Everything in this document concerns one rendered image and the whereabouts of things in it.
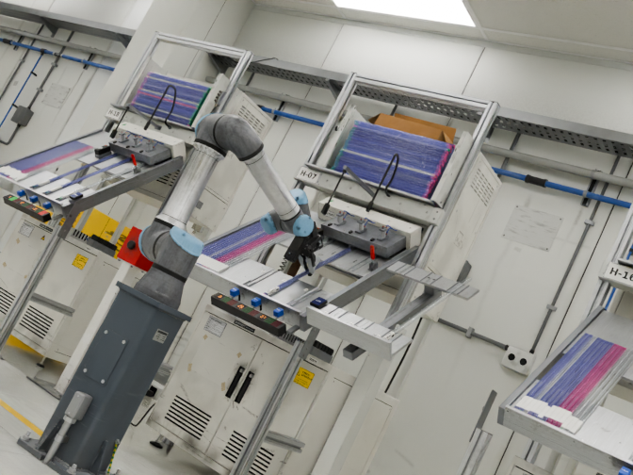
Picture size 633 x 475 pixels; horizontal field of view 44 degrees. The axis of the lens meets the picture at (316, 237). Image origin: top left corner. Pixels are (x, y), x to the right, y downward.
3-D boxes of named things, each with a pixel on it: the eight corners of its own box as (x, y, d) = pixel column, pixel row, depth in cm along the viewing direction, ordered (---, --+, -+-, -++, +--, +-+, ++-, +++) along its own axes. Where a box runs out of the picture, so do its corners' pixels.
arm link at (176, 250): (163, 266, 237) (185, 226, 239) (144, 258, 247) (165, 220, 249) (194, 283, 244) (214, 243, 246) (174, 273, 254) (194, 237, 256)
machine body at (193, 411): (257, 519, 287) (332, 365, 296) (137, 436, 327) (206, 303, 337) (338, 532, 339) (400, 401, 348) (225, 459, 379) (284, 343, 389)
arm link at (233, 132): (251, 107, 247) (323, 223, 271) (234, 106, 255) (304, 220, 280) (225, 130, 243) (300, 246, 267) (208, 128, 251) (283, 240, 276)
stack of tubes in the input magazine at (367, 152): (425, 198, 320) (453, 141, 324) (329, 169, 350) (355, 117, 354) (436, 210, 330) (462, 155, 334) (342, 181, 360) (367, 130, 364)
